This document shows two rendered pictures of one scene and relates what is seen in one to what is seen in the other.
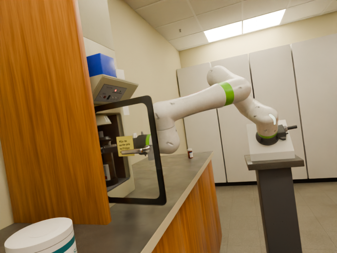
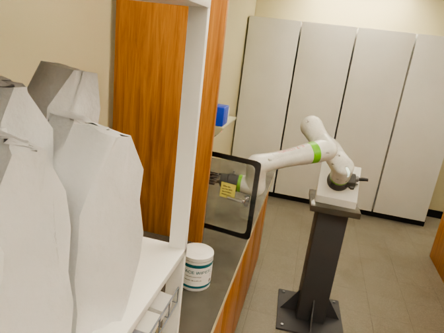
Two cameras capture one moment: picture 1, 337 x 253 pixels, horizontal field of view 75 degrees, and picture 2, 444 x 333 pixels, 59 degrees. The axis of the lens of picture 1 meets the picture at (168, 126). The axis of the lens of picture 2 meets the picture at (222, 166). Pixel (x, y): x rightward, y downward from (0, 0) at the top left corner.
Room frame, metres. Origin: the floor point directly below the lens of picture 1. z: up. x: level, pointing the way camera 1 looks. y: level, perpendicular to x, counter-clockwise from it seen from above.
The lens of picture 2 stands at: (-0.91, 0.44, 1.90)
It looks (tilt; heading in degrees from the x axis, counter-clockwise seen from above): 18 degrees down; 353
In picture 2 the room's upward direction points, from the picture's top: 7 degrees clockwise
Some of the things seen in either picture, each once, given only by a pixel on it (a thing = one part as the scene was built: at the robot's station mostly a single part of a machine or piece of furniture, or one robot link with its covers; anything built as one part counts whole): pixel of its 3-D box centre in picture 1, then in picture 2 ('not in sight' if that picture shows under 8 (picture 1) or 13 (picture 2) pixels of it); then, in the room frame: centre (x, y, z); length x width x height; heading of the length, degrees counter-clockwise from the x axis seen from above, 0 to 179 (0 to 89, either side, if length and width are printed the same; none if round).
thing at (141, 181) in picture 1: (124, 153); (224, 195); (0.84, 0.18, 1.19); 0.30 x 0.01 x 0.40; 63
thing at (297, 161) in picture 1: (270, 159); (333, 203); (1.49, -0.66, 0.92); 0.32 x 0.32 x 0.04; 74
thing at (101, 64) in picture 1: (99, 68); (215, 113); (0.95, 0.26, 1.55); 0.10 x 0.10 x 0.09; 71
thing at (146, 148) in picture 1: (135, 150); (237, 198); (0.78, 0.13, 1.20); 0.10 x 0.05 x 0.03; 63
